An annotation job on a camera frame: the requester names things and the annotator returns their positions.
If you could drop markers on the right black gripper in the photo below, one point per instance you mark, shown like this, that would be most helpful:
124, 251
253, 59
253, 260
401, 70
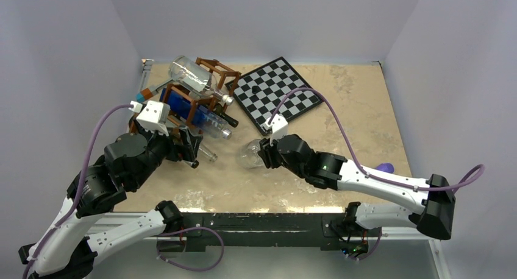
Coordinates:
267, 153

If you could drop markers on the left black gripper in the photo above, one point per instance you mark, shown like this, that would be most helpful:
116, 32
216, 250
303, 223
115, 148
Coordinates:
188, 149

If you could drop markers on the olive wine bottle tan label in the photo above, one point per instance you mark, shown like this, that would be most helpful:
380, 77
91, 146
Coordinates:
193, 164

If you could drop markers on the blue square bottle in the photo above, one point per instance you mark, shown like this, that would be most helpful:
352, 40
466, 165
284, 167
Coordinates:
210, 123

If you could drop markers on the dark green wine bottle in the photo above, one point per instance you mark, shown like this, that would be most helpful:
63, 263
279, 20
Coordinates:
218, 110

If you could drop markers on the brown wooden wine rack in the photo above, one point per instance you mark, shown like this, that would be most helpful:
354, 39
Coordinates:
226, 77

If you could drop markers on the clear bottle silver cap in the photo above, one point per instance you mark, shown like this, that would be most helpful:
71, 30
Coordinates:
197, 80

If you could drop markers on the clear glass bottle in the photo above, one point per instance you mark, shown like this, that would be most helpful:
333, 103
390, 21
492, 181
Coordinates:
204, 151

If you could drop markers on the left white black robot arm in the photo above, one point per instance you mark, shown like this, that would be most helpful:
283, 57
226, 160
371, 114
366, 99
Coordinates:
66, 250

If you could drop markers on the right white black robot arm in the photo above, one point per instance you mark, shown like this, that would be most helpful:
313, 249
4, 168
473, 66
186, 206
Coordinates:
424, 204

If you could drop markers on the blue orange syringe toy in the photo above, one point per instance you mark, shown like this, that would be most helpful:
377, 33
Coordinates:
151, 91

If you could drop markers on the black white checkerboard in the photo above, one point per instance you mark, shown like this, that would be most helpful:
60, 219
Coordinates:
275, 79

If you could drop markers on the purple toy microphone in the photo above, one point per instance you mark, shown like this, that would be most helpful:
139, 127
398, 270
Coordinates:
385, 167

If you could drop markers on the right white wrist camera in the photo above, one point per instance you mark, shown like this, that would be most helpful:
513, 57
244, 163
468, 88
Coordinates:
277, 126

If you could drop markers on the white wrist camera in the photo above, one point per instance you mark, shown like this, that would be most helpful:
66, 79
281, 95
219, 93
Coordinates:
152, 116
277, 126

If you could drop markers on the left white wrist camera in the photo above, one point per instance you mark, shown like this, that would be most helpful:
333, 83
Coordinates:
152, 116

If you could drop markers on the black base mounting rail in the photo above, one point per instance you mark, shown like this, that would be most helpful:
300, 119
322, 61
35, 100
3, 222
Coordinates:
325, 231

